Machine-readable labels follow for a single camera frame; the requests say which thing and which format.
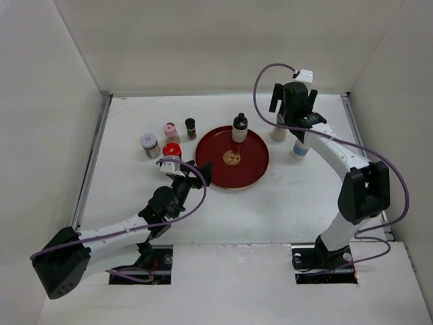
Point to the red round tray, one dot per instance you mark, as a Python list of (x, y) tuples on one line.
[(235, 165)]

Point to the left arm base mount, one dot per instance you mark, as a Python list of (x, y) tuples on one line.
[(153, 267)]

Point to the pink lid spice bottle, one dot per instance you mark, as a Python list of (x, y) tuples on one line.
[(171, 133)]

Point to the black lid spice bottle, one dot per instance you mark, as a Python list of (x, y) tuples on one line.
[(190, 125)]

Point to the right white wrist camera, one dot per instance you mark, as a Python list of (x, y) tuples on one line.
[(303, 76)]

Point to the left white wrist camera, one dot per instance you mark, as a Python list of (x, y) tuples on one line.
[(171, 165)]

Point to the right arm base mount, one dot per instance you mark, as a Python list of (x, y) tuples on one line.
[(313, 264)]

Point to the red lid sauce jar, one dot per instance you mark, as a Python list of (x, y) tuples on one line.
[(172, 150)]

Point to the blue label silver cap bottle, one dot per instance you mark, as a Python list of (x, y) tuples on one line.
[(299, 150)]

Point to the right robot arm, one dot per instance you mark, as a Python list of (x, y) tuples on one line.
[(365, 190)]

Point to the clear cap pepper grinder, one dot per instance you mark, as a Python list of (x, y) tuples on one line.
[(279, 133)]

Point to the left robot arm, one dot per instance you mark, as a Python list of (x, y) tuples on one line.
[(72, 255)]

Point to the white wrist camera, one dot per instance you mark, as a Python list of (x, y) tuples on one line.
[(171, 165), (303, 76)]

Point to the dark jar white lid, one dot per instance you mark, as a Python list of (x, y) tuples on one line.
[(150, 145)]

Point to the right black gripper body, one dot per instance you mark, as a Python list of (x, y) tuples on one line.
[(278, 95)]

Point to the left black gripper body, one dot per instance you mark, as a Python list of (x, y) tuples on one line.
[(182, 185)]

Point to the black knob salt grinder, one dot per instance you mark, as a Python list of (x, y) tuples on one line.
[(240, 128)]

